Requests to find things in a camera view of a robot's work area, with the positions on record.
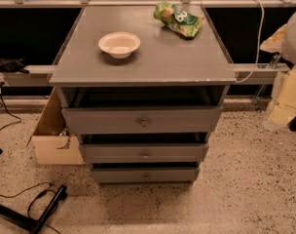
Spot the cardboard box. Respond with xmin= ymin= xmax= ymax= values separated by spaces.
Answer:
xmin=31 ymin=89 xmax=84 ymax=165

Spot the grey bottom drawer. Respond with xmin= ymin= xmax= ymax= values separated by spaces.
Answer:
xmin=92 ymin=168 xmax=199 ymax=183

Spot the black stand base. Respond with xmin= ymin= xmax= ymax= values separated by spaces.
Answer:
xmin=0 ymin=184 xmax=68 ymax=234

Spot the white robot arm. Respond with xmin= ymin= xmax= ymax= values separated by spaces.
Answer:
xmin=260 ymin=12 xmax=296 ymax=131

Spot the green snack bag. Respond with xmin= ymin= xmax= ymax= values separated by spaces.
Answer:
xmin=154 ymin=2 xmax=204 ymax=38

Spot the black floor cable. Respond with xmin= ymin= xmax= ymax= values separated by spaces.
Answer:
xmin=0 ymin=81 xmax=23 ymax=138

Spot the grey metal rail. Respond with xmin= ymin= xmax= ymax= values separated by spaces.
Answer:
xmin=0 ymin=63 xmax=290 ymax=87

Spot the white cable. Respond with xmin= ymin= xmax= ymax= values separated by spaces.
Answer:
xmin=236 ymin=0 xmax=265 ymax=84

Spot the grey drawer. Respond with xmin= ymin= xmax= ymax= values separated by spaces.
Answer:
xmin=79 ymin=143 xmax=208 ymax=163
xmin=92 ymin=168 xmax=199 ymax=183
xmin=61 ymin=106 xmax=221 ymax=135

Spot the grey top drawer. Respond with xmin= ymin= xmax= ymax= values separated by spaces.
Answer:
xmin=61 ymin=106 xmax=221 ymax=135

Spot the black cloth bundle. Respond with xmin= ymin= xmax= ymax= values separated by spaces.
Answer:
xmin=0 ymin=58 xmax=28 ymax=73

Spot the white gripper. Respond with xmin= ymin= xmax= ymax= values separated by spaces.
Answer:
xmin=262 ymin=65 xmax=296 ymax=131

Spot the white paper bowl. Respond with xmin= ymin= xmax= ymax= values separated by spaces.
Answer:
xmin=98 ymin=32 xmax=141 ymax=59

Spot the grey drawer cabinet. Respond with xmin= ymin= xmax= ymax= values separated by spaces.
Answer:
xmin=50 ymin=6 xmax=235 ymax=171

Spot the grey middle drawer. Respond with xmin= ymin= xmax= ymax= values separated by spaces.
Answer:
xmin=79 ymin=143 xmax=208 ymax=163

